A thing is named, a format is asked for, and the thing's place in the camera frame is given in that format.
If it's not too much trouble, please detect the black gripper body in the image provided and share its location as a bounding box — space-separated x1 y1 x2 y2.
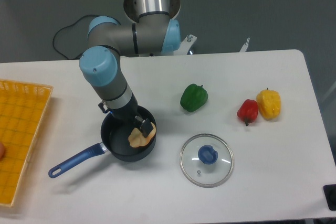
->
98 94 143 124

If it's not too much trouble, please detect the round golden bread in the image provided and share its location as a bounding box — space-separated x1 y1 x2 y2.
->
128 122 156 148

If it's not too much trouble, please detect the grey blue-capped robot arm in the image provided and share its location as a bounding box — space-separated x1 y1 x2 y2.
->
79 0 181 137

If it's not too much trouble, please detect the green bell pepper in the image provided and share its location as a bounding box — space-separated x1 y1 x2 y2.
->
180 83 208 112

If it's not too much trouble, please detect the glass lid with blue knob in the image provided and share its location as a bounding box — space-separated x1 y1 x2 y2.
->
179 133 234 188

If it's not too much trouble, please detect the red bell pepper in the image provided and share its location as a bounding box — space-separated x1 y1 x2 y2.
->
237 99 258 126

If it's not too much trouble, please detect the yellow woven basket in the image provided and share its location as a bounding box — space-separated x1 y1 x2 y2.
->
1 79 53 207

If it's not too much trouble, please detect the yellow bell pepper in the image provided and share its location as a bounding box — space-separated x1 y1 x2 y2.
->
256 88 281 120

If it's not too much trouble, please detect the black object at table corner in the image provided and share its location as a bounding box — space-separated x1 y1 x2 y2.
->
323 184 336 211

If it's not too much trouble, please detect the black pot with blue handle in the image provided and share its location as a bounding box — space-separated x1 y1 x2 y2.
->
48 112 156 178

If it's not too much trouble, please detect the black floor cable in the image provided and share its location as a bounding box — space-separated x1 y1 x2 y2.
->
52 14 100 60

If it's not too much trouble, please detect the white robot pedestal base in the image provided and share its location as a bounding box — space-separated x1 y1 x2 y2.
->
123 0 251 57

